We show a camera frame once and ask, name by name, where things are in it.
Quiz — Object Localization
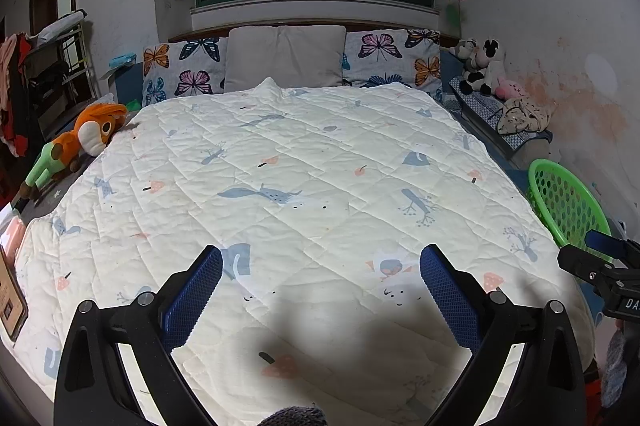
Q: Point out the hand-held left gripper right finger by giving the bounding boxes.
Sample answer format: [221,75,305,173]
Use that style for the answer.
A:
[420,243,587,426]

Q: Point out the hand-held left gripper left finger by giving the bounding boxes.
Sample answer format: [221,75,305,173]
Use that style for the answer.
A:
[54,245,224,426]

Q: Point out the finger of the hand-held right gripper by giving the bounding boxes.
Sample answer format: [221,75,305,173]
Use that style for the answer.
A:
[556,244,623,289]
[584,229,640,263]

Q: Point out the green plastic basket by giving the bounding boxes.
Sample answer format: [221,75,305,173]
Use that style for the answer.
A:
[527,158,613,264]

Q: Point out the person's right forearm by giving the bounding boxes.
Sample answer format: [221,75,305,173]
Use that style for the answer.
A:
[600,318,640,409]

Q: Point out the person's left forearm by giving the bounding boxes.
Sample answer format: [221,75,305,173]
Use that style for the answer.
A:
[260,406,328,426]

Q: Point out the red plastic stool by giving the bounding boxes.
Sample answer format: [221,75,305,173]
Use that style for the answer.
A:
[582,376,606,407]

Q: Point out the beige spotted cloth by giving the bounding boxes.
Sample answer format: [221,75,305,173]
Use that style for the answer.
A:
[497,97,556,137]

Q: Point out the pink plush toy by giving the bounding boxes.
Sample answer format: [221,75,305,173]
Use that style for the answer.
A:
[495,77,528,100]

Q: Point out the brown cardboard box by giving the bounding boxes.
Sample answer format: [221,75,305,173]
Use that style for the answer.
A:
[0,246,30,341]

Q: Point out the orange fox plush toy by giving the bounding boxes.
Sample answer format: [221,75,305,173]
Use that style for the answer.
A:
[20,103,128,201]

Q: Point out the pink soft pack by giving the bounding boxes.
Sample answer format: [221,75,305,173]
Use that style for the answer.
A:
[0,216,26,267]

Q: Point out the black white mouse plush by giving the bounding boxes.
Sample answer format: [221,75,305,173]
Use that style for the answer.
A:
[460,38,506,97]

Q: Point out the butterfly print pillow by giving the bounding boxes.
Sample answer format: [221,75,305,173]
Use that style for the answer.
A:
[141,36,228,107]
[342,28,443,99]

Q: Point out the spotted cow plush toy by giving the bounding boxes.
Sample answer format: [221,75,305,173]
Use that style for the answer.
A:
[450,38,483,79]

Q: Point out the grey pillow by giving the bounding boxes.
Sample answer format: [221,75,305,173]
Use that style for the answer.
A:
[223,24,347,94]

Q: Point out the wooden headboard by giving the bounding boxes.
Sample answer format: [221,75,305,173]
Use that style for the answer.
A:
[167,20,456,44]

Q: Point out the hanging red clothes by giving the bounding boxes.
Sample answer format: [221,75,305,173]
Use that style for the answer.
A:
[0,33,33,159]

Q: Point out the metal clothes rack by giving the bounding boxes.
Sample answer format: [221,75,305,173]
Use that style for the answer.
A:
[25,10,98,127]

